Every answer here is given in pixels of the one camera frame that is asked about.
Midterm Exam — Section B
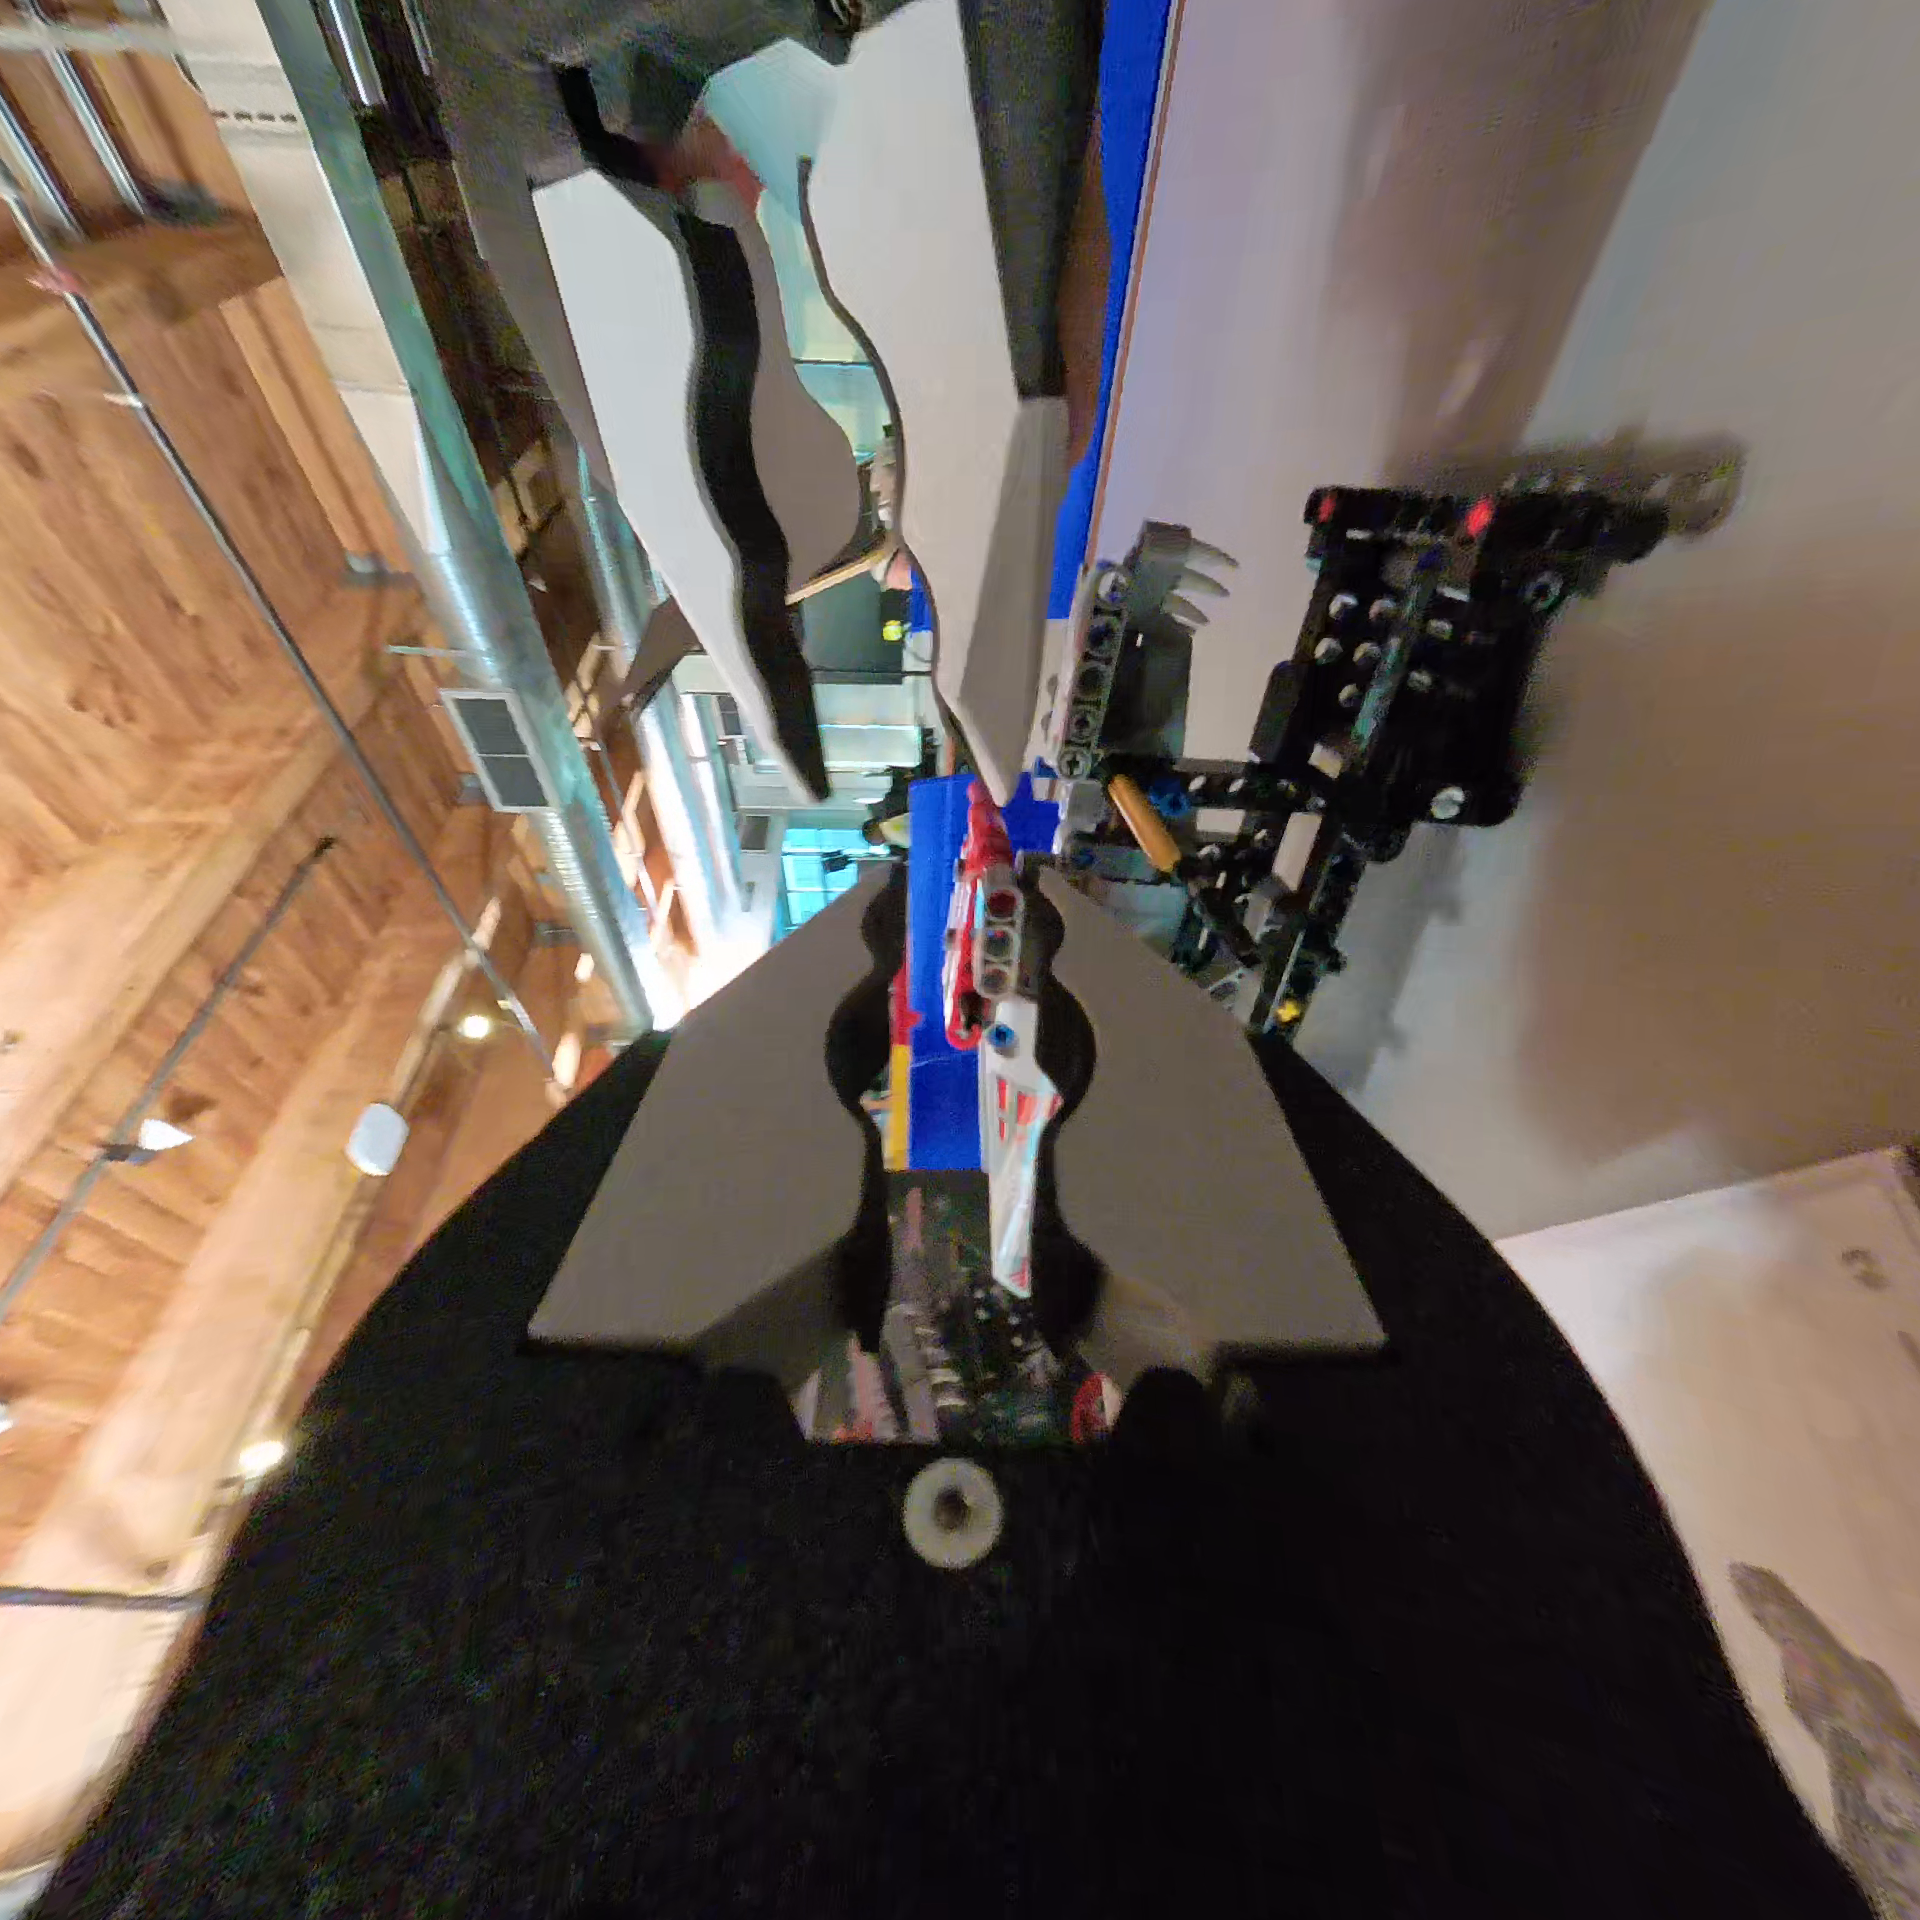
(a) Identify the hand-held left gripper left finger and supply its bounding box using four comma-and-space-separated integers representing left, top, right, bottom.
526, 864, 913, 1397

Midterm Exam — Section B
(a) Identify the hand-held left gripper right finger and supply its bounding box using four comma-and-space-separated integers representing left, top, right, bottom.
1030, 866, 1388, 1389

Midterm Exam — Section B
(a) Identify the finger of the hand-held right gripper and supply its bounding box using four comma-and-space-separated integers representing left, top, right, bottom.
801, 0, 1081, 805
529, 157, 880, 805

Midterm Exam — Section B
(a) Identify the brick-built toy truck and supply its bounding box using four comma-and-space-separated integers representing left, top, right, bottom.
937, 470, 1682, 1306

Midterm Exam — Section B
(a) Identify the grey desk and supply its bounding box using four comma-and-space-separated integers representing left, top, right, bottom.
1072, 0, 1920, 1248

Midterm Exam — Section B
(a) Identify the black toy set box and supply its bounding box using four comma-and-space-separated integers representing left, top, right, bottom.
795, 1170, 1121, 1442

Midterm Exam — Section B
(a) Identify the blue open-front bin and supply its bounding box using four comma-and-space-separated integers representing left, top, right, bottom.
896, 0, 1177, 1174

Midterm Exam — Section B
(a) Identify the dark angled panel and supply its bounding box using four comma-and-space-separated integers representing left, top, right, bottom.
617, 598, 706, 722

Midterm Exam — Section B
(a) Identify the louvred white vent grille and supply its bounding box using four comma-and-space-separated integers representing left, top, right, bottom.
438, 687, 558, 816

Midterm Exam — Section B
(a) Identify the instruction booklet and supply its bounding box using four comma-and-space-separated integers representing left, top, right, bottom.
1500, 1147, 1920, 1920

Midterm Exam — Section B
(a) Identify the silver ventilation duct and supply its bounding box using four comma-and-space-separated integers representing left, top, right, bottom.
264, 0, 662, 1038

